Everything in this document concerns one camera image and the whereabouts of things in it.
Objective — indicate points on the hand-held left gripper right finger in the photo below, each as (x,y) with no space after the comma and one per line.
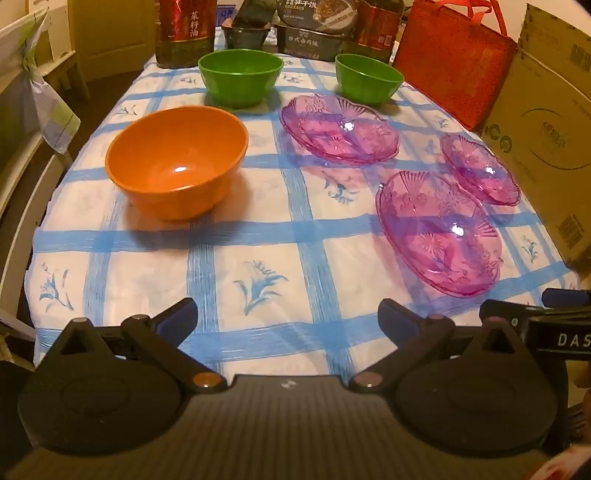
(397,318)

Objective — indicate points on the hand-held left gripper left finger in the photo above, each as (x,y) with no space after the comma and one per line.
(173,318)

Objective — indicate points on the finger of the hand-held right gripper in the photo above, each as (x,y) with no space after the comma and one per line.
(501,311)
(565,297)

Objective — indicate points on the large pink glass plate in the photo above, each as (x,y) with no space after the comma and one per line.
(339,127)
(438,230)

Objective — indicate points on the small pink glass plate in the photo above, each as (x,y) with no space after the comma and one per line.
(480,168)

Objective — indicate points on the orange plastic bowl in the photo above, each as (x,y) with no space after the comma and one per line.
(175,157)

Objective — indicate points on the small green plastic bowl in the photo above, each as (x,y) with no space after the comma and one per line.
(369,78)

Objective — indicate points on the large green plastic bowl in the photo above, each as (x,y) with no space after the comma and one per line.
(240,76)

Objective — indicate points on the blue checked tablecloth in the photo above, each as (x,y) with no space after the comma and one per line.
(277,258)

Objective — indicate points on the cardboard box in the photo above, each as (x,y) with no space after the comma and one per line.
(549,138)

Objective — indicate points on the white chair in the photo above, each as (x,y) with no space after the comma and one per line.
(18,194)

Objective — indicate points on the green checked cloth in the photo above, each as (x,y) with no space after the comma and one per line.
(51,115)

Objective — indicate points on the red tote bag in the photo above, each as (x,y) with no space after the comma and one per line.
(455,64)

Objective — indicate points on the red label oil bottle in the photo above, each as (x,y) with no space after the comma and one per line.
(184,32)
(378,27)

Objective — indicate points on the rectangular black meal box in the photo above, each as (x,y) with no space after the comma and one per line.
(314,44)
(318,14)

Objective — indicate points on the yellow wooden door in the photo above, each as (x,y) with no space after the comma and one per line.
(115,37)

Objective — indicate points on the round black meal tub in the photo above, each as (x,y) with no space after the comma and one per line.
(256,14)
(244,37)

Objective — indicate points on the blue box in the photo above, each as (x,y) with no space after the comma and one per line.
(226,13)

